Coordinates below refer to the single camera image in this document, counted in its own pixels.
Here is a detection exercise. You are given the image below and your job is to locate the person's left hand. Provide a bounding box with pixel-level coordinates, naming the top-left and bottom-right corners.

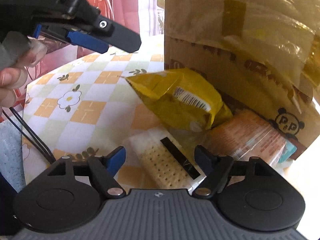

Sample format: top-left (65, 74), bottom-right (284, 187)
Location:
top-left (1, 39), bottom-right (47, 113)

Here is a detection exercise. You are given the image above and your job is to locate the clear bread pack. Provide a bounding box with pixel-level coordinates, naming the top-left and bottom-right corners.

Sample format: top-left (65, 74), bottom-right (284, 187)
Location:
top-left (202, 109), bottom-right (297, 167)

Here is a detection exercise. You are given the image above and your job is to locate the red transparent snack packet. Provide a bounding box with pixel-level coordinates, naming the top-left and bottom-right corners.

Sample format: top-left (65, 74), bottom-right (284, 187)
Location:
top-left (28, 35), bottom-right (68, 54)

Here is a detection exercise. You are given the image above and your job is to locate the cracker pack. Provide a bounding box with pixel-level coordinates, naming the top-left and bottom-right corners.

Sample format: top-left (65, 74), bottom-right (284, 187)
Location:
top-left (129, 126), bottom-right (206, 192)

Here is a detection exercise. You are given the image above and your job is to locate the black cable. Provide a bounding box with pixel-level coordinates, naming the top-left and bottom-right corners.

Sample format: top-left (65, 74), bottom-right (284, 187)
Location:
top-left (2, 106), bottom-right (57, 165)

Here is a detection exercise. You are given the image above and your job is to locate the brown cardboard box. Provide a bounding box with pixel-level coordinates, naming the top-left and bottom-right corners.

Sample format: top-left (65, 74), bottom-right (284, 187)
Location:
top-left (164, 0), bottom-right (319, 159)

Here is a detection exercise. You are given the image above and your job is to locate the floral checkered tablecloth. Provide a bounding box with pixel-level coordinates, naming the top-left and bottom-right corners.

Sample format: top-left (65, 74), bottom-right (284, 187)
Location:
top-left (22, 36), bottom-right (320, 196)

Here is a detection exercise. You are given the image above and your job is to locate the yellow snack bag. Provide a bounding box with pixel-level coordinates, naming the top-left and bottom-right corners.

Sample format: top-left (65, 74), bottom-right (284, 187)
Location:
top-left (126, 68), bottom-right (233, 132)

